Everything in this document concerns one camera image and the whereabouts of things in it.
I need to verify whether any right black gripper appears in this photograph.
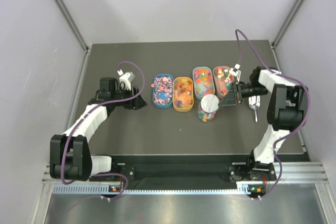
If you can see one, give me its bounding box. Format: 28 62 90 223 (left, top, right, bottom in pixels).
218 81 268 106

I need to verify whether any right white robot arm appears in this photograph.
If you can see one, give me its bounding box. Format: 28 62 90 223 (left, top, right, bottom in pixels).
219 67 308 182

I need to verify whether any light blue tray of gummies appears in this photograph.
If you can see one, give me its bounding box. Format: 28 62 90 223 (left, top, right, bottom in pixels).
192 67 215 100

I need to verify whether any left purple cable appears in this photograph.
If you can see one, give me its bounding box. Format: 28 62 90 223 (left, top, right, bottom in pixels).
60 60 145 200

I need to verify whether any clear round jar lid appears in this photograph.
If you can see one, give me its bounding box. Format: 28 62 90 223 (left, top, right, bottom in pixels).
201 94 219 113

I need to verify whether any yellow tray of popsicle candies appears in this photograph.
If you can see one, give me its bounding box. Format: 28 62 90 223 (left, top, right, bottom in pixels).
173 77 194 112

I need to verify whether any clear plastic jar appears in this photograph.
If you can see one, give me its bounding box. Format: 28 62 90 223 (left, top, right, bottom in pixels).
197 108 216 122

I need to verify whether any purple cable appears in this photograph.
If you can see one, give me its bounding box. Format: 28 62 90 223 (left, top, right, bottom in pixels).
235 29 312 200
60 60 145 200

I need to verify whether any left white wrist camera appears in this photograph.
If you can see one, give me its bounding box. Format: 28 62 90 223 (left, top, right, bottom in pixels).
117 69 135 90

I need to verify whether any blue tray of lollipops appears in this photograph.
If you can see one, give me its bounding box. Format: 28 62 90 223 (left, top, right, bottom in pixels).
152 74 174 109

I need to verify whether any grey slotted cable duct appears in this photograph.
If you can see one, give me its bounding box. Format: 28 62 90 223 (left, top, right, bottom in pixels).
52 184 266 195

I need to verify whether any pink tray of star candies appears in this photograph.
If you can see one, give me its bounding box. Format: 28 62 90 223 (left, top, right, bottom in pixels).
213 66 235 100

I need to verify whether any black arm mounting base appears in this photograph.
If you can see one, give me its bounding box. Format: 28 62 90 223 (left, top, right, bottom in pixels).
112 163 277 182

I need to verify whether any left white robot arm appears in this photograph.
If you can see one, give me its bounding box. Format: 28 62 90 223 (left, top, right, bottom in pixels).
49 72 147 182

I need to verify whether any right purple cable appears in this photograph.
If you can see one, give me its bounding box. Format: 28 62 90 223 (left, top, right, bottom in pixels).
235 29 312 200

